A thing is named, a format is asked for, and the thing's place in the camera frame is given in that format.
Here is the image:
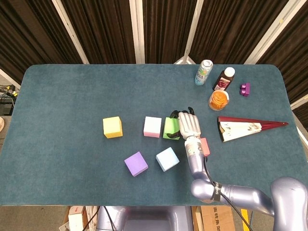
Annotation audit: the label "red paper folding fan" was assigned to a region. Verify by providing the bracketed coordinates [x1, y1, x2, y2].
[217, 116, 289, 143]

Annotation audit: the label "purple toy brick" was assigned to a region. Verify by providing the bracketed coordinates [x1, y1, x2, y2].
[239, 82, 251, 97]

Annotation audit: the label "white green drink can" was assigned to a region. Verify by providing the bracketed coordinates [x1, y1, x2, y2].
[194, 59, 214, 86]

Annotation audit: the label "yellow foam cube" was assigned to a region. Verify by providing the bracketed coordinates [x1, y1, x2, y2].
[103, 116, 123, 139]

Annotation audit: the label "red foam cube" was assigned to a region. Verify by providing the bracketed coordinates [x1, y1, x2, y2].
[199, 138, 211, 157]

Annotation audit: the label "light blue foam cube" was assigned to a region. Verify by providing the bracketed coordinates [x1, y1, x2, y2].
[155, 147, 180, 172]

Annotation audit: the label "teal table cloth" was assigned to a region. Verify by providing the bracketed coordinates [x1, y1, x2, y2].
[0, 64, 308, 207]

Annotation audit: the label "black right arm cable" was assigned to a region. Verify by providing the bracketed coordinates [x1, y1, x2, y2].
[203, 156, 253, 231]

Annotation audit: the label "white cardboard box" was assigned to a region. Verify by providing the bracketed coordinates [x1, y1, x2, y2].
[68, 205, 89, 231]

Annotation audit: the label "dark brown curtain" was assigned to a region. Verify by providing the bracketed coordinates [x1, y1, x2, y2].
[0, 0, 308, 116]

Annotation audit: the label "brown printed cardboard box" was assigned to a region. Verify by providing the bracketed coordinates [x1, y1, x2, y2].
[200, 205, 236, 231]

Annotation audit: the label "black cable at torso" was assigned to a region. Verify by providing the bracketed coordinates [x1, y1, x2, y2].
[84, 205, 116, 231]

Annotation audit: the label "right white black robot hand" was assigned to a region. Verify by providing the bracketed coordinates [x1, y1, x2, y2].
[167, 106, 202, 142]

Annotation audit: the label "white partition frame post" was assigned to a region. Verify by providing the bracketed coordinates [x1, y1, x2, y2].
[173, 0, 205, 64]
[129, 0, 145, 64]
[244, 0, 301, 64]
[51, 0, 90, 64]
[0, 68, 22, 90]
[290, 94, 308, 109]

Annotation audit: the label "tangled cables with yellow plugs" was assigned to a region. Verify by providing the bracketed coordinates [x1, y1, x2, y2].
[0, 84, 19, 102]

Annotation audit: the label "black equipment box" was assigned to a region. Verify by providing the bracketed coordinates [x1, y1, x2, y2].
[0, 102, 14, 116]

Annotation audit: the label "green foam cube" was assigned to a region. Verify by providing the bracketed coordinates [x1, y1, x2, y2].
[163, 117, 181, 140]

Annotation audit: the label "orange lidded cup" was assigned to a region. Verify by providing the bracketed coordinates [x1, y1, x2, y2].
[208, 90, 230, 111]

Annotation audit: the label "purple foam cube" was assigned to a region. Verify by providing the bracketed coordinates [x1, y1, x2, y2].
[124, 151, 149, 178]

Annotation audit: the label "lavender robot torso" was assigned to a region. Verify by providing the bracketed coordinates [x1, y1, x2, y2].
[96, 205, 194, 231]

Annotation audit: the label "dark juice bottle white cap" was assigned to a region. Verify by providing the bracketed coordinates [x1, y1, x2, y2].
[212, 67, 236, 91]

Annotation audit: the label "pink foam cube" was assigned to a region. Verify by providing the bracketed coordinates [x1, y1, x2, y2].
[143, 116, 162, 138]

